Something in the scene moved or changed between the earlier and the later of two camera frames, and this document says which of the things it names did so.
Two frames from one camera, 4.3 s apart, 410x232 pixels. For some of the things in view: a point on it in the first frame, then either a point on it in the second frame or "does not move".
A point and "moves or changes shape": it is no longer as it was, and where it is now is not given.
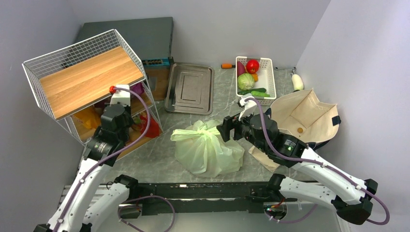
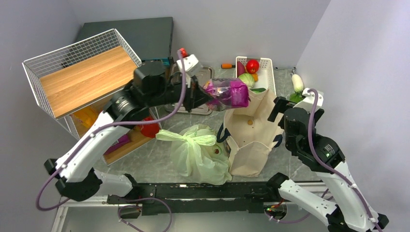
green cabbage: x=245 y=81 does not move
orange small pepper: x=255 y=76 does not move
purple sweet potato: x=241 y=68 does not move
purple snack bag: x=138 y=87 moves or changes shape
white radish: x=297 y=81 does not move
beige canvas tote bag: x=301 y=114 moves or changes shape
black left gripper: x=126 y=109 -> x=195 y=94
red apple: x=252 y=66 does not move
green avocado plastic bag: x=201 y=149 moves or changes shape
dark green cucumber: x=248 y=92 does not move
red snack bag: x=153 y=129 does not move
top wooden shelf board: x=76 y=86 does not move
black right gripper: x=228 y=123 -> x=281 y=102
